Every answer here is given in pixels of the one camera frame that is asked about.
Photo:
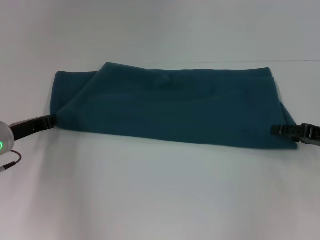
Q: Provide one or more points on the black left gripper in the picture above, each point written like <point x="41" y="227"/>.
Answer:
<point x="27" y="128"/>

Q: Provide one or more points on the teal blue t-shirt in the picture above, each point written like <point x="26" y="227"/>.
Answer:
<point x="175" y="105"/>

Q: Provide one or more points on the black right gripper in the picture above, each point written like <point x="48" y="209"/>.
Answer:
<point x="312" y="135"/>

